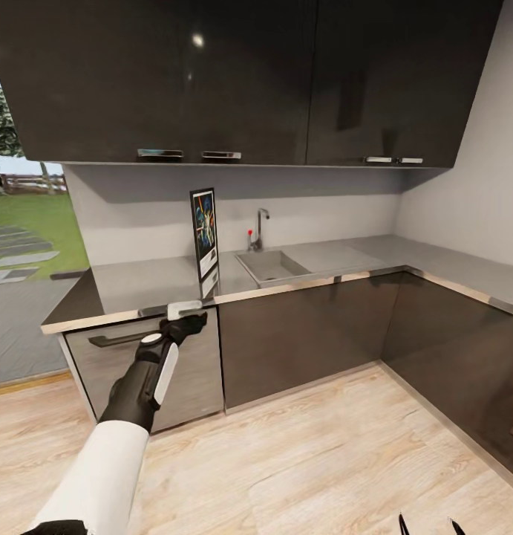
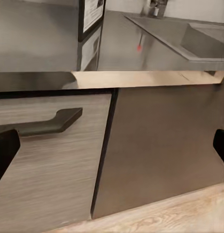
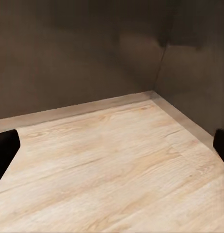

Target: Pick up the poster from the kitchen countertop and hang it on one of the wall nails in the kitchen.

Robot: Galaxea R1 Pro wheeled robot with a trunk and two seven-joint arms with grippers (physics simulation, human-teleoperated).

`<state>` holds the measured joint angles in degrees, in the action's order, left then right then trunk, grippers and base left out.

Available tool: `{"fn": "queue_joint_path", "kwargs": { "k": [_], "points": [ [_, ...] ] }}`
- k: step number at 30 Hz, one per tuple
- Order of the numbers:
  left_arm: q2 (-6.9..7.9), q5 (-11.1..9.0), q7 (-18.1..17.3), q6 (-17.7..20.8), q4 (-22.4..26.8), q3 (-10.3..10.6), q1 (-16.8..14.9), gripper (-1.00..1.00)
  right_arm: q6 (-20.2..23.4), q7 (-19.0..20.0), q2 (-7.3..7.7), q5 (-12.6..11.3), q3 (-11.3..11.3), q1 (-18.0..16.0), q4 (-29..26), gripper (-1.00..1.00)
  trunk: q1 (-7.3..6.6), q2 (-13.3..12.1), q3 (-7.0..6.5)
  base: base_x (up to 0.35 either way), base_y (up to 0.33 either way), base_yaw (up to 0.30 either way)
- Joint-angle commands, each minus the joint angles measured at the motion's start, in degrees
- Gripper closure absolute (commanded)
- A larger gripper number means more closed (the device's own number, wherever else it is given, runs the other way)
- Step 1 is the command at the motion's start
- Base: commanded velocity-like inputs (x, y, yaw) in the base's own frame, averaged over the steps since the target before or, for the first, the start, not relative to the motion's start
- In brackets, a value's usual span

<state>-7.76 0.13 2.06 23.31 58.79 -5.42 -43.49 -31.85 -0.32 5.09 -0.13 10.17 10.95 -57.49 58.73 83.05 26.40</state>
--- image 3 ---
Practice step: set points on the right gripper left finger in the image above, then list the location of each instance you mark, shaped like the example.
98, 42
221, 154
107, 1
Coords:
9, 146

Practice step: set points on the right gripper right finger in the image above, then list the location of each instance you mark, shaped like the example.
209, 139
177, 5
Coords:
218, 143

